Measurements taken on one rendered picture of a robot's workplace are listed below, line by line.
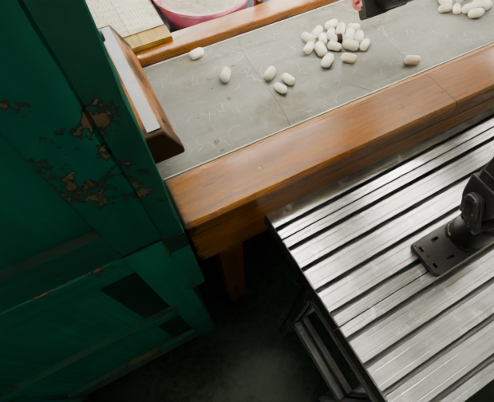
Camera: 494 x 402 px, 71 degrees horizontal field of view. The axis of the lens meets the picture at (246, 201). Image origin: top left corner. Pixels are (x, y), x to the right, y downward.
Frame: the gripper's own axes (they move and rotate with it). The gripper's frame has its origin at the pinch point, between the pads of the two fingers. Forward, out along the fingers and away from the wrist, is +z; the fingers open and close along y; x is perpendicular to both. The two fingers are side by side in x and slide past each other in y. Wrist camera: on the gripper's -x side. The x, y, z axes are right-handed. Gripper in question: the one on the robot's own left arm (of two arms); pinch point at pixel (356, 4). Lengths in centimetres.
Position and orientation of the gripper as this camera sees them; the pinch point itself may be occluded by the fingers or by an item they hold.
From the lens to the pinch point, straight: 89.8
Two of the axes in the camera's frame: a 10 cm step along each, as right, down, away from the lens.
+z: -3.4, -2.8, 9.0
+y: -8.9, 4.0, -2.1
